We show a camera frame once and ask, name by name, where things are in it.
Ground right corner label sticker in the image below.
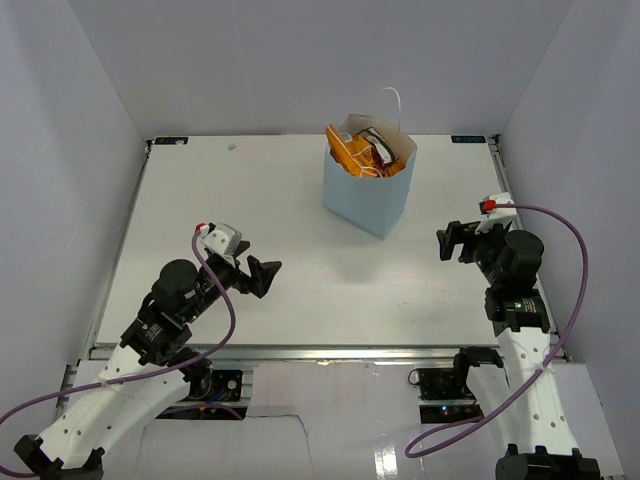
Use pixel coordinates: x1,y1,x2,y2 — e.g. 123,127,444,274
451,135,486,144

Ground brown chocolate bar wrapper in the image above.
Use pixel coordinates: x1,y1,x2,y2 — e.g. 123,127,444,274
358,127,399,167

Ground orange chips bag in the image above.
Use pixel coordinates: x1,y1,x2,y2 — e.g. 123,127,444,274
325,125,407,178

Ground corner label sticker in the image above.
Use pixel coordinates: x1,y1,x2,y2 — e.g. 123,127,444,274
451,135,486,144
153,136,189,146

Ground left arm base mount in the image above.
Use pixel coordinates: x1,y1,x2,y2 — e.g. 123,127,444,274
186,369,243,415

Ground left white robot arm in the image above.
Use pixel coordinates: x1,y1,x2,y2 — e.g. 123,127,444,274
14,241,282,479

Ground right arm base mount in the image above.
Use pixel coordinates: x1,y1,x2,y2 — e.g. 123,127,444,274
407,368,483,425

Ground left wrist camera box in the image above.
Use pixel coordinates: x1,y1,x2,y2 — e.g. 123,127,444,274
196,223,242,264

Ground light blue paper bag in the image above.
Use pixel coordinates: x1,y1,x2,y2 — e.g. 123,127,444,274
322,98,418,239

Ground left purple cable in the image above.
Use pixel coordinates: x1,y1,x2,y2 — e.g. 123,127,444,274
0,227,237,479

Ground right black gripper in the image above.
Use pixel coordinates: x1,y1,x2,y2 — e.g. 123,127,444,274
438,220,512,287

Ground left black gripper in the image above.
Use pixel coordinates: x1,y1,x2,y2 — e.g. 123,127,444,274
183,239,281,322

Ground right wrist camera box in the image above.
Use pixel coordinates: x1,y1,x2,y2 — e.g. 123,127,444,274
475,192,517,235

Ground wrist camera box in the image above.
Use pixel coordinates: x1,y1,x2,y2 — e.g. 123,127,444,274
196,223,242,264
475,192,517,235

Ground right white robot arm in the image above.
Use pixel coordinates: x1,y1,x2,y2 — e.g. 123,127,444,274
437,221,601,479

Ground left corner label sticker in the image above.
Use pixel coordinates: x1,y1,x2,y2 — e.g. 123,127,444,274
153,136,189,146

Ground aluminium table frame rail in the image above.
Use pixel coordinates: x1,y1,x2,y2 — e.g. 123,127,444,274
88,344,516,364

